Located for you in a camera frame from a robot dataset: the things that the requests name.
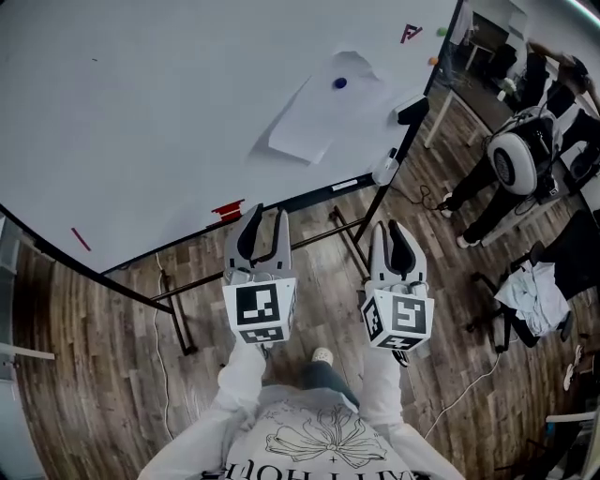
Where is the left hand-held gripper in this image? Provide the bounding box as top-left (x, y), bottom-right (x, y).
top-left (221, 202), bottom-right (299, 346)

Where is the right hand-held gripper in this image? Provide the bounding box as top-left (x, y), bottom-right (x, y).
top-left (359, 218), bottom-right (435, 353)

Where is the white sheet of paper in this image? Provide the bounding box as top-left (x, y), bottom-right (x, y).
top-left (267, 46), bottom-right (391, 166)

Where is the large whiteboard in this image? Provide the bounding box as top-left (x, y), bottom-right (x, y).
top-left (0, 0), bottom-right (465, 276)

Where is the person's left forearm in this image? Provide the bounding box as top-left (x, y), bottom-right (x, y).
top-left (138, 337), bottom-right (274, 480)

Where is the person's right forearm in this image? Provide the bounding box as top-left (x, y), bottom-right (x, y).
top-left (356, 345), bottom-right (468, 480)

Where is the whiteboard eraser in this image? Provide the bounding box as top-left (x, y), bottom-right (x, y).
top-left (392, 94), bottom-right (430, 126)

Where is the person's dark trouser leg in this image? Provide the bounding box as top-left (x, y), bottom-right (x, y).
top-left (298, 359), bottom-right (361, 410)

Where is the pale cloth on chair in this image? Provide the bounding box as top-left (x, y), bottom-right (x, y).
top-left (494, 260), bottom-right (573, 338)

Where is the black office chair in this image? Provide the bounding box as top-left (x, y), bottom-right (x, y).
top-left (467, 209), bottom-right (600, 355)

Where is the person's printed white shirt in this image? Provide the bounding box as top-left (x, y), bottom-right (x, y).
top-left (199, 383), bottom-right (413, 480)

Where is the black floor cable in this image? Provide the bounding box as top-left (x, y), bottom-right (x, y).
top-left (391, 183), bottom-right (451, 212)

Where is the black whiteboard stand frame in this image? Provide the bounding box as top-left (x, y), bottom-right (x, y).
top-left (105, 100), bottom-right (430, 356)

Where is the thick white floor cable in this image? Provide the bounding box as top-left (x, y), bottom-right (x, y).
top-left (423, 350), bottom-right (503, 442)

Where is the thin white floor cable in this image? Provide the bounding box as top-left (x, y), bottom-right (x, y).
top-left (152, 251), bottom-right (175, 442)

